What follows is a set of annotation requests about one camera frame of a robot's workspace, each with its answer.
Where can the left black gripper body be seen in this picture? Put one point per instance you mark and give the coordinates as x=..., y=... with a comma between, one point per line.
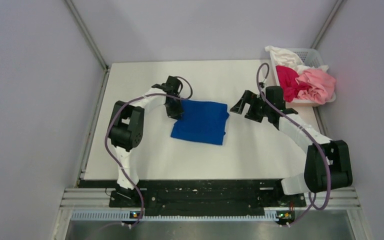
x=174, y=109

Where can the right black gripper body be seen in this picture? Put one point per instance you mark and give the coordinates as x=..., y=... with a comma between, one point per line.
x=258, y=108

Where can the blue panda print t-shirt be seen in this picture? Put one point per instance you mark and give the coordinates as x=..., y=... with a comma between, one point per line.
x=202, y=122

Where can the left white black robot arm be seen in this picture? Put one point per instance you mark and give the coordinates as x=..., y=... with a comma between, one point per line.
x=126, y=130

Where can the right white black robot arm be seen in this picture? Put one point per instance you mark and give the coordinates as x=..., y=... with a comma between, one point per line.
x=327, y=163

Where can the magenta t-shirt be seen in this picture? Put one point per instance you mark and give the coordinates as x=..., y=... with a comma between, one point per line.
x=288, y=82

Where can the white t-shirt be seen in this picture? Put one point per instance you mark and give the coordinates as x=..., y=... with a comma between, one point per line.
x=298, y=59

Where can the light pink t-shirt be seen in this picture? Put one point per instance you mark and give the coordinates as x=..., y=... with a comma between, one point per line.
x=322, y=86

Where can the white plastic laundry basket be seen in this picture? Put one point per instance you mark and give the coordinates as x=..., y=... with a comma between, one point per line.
x=302, y=75

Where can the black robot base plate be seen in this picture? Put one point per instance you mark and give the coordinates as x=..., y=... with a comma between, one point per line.
x=203, y=198

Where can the aluminium frame rail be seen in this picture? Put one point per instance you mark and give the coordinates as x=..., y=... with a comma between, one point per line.
x=93, y=204

